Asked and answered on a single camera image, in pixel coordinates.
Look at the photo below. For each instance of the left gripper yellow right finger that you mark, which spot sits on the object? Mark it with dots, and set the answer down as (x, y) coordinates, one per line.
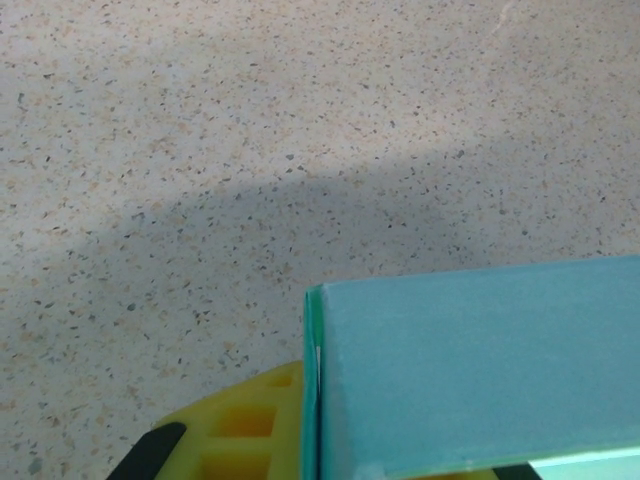
(515, 474)

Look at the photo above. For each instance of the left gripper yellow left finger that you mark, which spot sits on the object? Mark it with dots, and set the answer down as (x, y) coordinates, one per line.
(240, 425)

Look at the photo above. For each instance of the light teal paper box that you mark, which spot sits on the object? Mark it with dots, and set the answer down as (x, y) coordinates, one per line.
(475, 360)

